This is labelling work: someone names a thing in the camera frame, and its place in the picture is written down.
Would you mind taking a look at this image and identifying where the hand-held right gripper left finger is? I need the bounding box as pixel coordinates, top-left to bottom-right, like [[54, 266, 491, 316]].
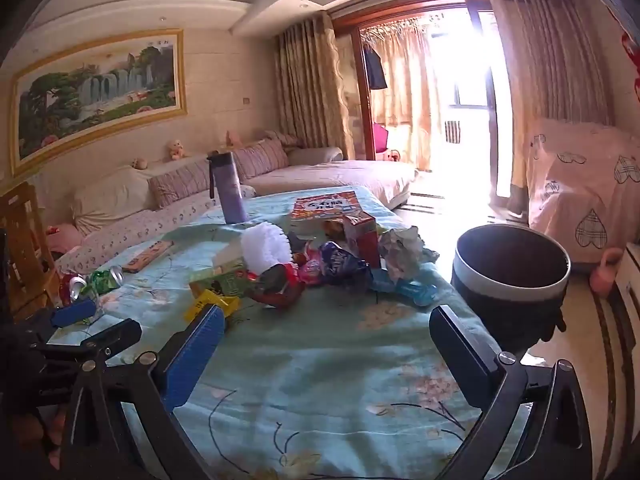
[[60, 304, 226, 480]]

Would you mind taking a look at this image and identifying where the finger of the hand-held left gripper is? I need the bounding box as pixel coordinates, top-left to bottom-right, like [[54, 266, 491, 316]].
[[45, 319, 143, 366], [20, 299, 98, 333]]

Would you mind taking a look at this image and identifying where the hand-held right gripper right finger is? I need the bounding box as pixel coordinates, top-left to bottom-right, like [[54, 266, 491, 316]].
[[429, 305, 596, 480]]

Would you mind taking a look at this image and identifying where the white black bowl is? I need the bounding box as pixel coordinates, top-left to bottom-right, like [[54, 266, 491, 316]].
[[450, 224, 572, 356]]

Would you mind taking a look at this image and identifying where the white sponge block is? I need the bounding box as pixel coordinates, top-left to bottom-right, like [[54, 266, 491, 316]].
[[240, 222, 293, 267]]

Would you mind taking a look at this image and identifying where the pink snack wrapper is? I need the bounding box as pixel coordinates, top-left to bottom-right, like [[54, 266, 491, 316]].
[[295, 255, 323, 286]]

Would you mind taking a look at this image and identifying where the red soda can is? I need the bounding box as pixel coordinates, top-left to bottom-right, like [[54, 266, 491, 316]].
[[60, 274, 88, 306], [250, 263, 307, 309]]

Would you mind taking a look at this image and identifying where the green soda can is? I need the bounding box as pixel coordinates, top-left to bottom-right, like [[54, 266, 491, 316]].
[[89, 265, 125, 295]]

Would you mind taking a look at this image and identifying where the yellow wrapper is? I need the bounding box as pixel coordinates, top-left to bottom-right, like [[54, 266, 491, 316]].
[[183, 292, 242, 323]]

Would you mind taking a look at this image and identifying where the light blue plastic wrapper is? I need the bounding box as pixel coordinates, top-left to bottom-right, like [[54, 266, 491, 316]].
[[370, 277, 438, 307]]

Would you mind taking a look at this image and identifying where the green paper carton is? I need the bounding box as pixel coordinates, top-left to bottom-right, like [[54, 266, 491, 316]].
[[189, 267, 258, 306]]

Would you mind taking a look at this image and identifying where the wooden chair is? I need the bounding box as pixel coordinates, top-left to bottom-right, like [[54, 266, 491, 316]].
[[0, 182, 61, 321]]

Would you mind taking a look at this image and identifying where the white pillow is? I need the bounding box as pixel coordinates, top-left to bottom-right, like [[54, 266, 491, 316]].
[[72, 167, 158, 235]]

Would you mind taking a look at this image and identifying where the crumpled white paper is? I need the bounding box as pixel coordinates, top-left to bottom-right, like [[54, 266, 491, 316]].
[[377, 225, 426, 283]]

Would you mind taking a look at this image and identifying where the red paper carton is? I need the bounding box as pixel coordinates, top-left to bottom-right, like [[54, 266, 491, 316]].
[[342, 210, 382, 268]]

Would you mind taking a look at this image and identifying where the dark blue snack bag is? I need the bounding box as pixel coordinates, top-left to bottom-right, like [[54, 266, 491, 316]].
[[317, 241, 373, 286]]

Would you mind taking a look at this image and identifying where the pink plastic object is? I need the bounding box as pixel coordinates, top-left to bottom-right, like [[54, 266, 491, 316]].
[[590, 250, 623, 295]]

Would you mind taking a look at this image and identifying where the large striped pillow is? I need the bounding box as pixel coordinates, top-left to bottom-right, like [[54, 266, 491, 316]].
[[149, 160, 221, 209]]

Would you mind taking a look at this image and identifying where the purple tumbler with black lid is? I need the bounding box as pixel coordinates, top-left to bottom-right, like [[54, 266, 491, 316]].
[[206, 151, 249, 224]]

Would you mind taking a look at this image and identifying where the white cabinet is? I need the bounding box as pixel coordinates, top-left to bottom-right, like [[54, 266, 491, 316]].
[[615, 242, 640, 341]]

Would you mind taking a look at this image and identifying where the stack of books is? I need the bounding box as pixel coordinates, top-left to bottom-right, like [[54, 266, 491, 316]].
[[289, 190, 363, 222]]

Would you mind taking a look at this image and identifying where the armchair with pink cover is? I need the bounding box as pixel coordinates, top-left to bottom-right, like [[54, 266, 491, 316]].
[[522, 117, 640, 266]]

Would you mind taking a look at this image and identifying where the framed landscape painting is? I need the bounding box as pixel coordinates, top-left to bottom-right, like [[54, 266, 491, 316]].
[[10, 29, 188, 177]]

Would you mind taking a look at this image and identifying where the long fabric sofa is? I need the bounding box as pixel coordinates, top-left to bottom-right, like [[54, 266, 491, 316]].
[[47, 132, 421, 266]]

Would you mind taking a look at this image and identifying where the small striped pillow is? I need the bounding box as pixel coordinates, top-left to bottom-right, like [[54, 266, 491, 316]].
[[265, 130, 301, 148]]

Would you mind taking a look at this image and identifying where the sheer balcony curtain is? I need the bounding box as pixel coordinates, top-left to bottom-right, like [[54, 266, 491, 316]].
[[370, 17, 436, 128]]

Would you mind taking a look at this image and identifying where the beige patterned curtain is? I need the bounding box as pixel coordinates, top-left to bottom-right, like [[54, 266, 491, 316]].
[[487, 0, 616, 211], [275, 12, 351, 161]]

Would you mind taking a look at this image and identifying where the dark hanging garment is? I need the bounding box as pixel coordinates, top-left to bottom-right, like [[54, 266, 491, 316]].
[[363, 45, 388, 91]]

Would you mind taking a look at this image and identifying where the wooden door frame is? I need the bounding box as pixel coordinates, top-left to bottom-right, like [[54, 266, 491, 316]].
[[332, 0, 493, 196]]

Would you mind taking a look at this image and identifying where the red wall decoration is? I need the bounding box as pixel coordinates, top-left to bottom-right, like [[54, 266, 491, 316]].
[[620, 30, 640, 96]]

